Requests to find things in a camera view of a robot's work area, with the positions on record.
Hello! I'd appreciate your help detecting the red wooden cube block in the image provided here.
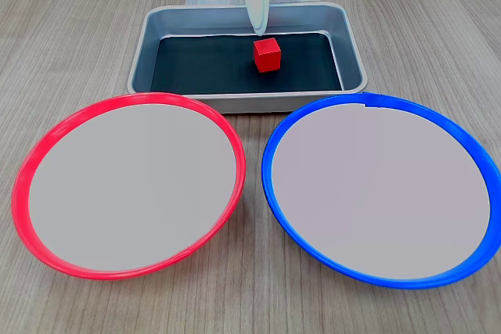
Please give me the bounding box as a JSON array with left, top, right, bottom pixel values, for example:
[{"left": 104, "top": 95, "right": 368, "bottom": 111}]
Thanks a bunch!
[{"left": 253, "top": 38, "right": 283, "bottom": 74}]

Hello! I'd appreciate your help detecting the red-rimmed white dish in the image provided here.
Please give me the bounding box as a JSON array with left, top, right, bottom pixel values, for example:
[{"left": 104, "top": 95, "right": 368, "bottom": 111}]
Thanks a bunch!
[{"left": 11, "top": 92, "right": 247, "bottom": 282}]

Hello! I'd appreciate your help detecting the silver metal baking tray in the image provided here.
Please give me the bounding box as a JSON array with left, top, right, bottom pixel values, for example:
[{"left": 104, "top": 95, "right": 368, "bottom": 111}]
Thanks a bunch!
[{"left": 127, "top": 2, "right": 369, "bottom": 115}]

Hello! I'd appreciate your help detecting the black tray liner mat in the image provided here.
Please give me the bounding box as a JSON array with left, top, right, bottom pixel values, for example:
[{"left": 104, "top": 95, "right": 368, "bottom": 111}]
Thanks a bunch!
[{"left": 150, "top": 32, "right": 344, "bottom": 95}]

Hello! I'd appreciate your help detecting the blue-rimmed white dish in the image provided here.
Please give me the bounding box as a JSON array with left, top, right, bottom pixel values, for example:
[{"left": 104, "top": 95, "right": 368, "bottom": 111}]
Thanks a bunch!
[{"left": 261, "top": 92, "right": 501, "bottom": 291}]

